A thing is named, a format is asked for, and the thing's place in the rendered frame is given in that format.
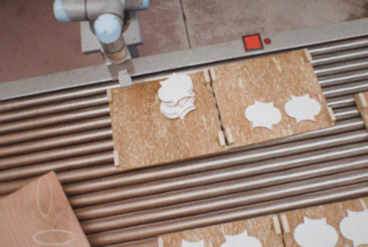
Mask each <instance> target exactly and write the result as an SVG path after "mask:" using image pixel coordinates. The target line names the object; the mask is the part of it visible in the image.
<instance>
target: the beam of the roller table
mask: <svg viewBox="0 0 368 247"><path fill-rule="evenodd" d="M364 37H368V18H364V19H357V20H351V21H345V22H339V23H335V24H329V25H323V26H313V27H309V28H304V29H298V30H293V31H287V32H281V33H275V34H271V35H265V36H261V39H262V43H263V46H264V49H263V50H260V51H254V52H248V53H246V51H245V48H244V44H243V41H242V40H236V41H230V42H226V43H220V44H213V45H206V46H203V47H197V48H190V49H186V50H180V51H174V52H168V53H163V54H157V55H151V56H145V57H141V58H134V59H132V63H133V66H134V69H135V73H136V74H134V75H131V79H133V78H139V77H145V76H149V75H155V74H162V73H168V72H172V71H178V70H184V69H190V68H195V67H201V66H207V65H211V64H218V63H224V62H230V61H234V60H240V59H246V58H252V57H256V56H262V55H268V54H275V53H279V52H285V51H291V50H297V49H301V48H307V47H314V46H317V45H323V44H332V43H338V42H343V41H348V40H354V39H360V38H364ZM264 39H270V40H271V43H270V44H265V43H264ZM117 81H119V80H118V79H117V80H114V81H113V80H112V77H111V75H110V72H109V69H108V67H107V65H106V63H105V64H99V65H95V66H89V67H83V68H79V69H73V70H67V71H61V72H57V73H50V74H45V75H42V76H38V77H32V78H25V79H19V80H16V81H10V82H4V83H0V103H3V102H9V101H15V100H20V99H25V98H31V97H37V96H42V95H46V94H52V93H56V92H62V91H65V90H72V89H78V88H84V87H88V86H94V85H100V84H104V83H111V82H117Z"/></svg>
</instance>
